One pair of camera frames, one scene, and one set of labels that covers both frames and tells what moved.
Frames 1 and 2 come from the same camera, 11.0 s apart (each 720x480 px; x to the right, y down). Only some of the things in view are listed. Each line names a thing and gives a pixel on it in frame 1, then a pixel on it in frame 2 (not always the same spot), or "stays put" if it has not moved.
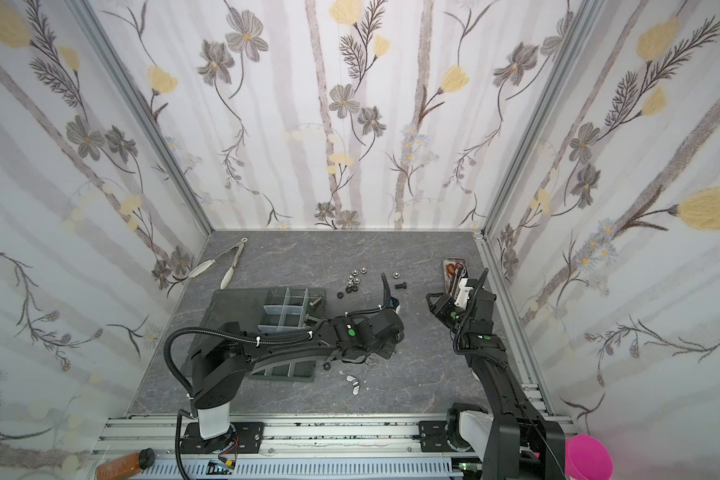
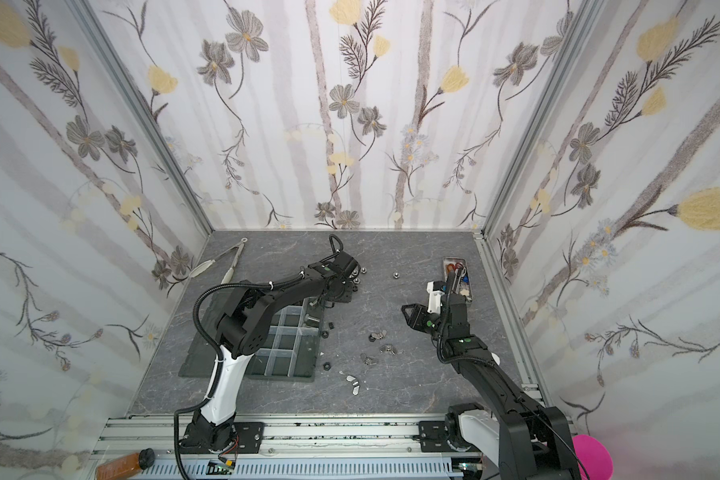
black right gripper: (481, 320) to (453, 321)
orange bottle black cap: (124, 467) stays put
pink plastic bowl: (587, 459) stays put
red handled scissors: (453, 270) stays put
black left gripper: (392, 343) to (347, 298)
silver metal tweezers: (229, 272) stays put
